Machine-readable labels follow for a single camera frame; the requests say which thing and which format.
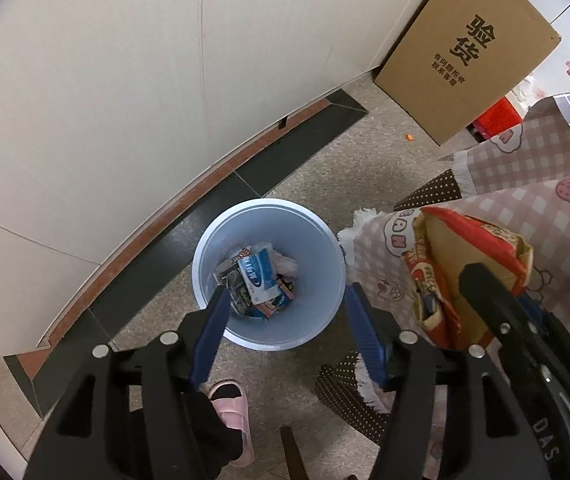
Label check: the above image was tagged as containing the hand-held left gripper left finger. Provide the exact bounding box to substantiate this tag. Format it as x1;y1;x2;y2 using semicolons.
22;285;231;480

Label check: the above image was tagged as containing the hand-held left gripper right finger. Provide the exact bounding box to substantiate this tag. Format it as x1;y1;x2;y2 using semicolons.
343;282;551;480

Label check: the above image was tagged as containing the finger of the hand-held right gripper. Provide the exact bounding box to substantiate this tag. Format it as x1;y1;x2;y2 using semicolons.
518;294;570;378
458;262;551;376

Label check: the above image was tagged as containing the red yellow snack bag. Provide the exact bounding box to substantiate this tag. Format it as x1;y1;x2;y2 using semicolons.
401;206;535;352

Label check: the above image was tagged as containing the blue white plastic packet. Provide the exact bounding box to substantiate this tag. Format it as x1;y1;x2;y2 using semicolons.
236;241;293;311

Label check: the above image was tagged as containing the light blue plastic bin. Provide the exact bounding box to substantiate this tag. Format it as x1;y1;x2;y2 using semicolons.
191;198;348;352

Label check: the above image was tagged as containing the dark patterned packet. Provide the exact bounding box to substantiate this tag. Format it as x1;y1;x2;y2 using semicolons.
213;259;256;317

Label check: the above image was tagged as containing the pink slipper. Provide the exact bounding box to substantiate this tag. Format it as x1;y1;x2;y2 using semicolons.
208;380;256;468

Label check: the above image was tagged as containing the orange blue packet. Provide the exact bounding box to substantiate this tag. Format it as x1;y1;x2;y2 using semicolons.
254;280;297;319

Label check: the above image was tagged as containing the pink checkered tablecloth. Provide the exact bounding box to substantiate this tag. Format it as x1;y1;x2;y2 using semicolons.
314;97;570;480

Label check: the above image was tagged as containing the person's black trouser leg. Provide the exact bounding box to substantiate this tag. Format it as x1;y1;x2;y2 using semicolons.
180;387;243;480

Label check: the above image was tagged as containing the white crumpled tissue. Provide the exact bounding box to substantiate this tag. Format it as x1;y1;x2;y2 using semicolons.
271;252;300;278

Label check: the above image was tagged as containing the dark wooden chair leg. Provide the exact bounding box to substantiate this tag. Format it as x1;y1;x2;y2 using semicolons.
280;425;311;480

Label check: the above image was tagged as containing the red plastic stool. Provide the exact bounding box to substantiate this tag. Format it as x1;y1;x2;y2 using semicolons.
466;97;522;140

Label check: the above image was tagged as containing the brown cardboard box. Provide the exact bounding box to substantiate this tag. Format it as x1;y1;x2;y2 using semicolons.
374;0;562;147

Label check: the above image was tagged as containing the white cabinet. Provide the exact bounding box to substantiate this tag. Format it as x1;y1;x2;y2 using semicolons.
0;0;458;361

